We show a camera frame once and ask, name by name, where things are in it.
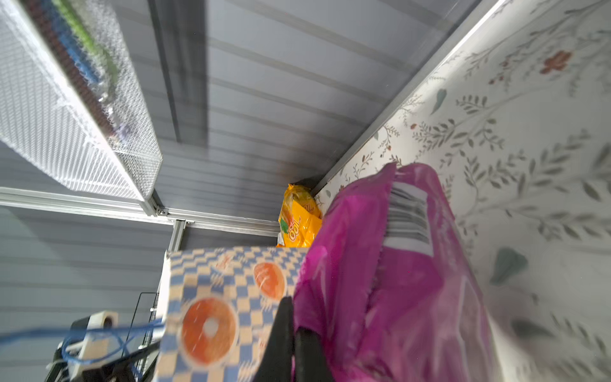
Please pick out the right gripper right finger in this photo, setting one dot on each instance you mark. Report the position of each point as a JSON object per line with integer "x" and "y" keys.
{"x": 310, "y": 360}

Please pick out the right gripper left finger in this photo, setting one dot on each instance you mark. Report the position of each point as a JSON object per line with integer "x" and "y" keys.
{"x": 277, "y": 362}

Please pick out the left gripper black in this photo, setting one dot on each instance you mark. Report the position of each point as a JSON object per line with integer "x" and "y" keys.
{"x": 134, "y": 355}

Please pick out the blue checkered paper bag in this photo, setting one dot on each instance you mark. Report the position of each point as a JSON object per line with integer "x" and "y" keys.
{"x": 217, "y": 306}

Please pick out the magenta snack bag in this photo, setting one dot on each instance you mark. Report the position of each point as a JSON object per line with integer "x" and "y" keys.
{"x": 388, "y": 289}

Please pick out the yellow gummy bag back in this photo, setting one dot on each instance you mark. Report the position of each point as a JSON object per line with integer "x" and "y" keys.
{"x": 300, "y": 218}

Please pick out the markers in white basket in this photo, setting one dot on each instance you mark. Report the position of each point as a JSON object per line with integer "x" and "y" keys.
{"x": 88, "y": 65}

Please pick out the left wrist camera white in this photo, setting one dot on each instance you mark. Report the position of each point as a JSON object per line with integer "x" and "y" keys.
{"x": 88, "y": 346}

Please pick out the white wire mesh basket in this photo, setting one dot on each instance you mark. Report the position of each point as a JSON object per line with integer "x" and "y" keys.
{"x": 44, "y": 120}

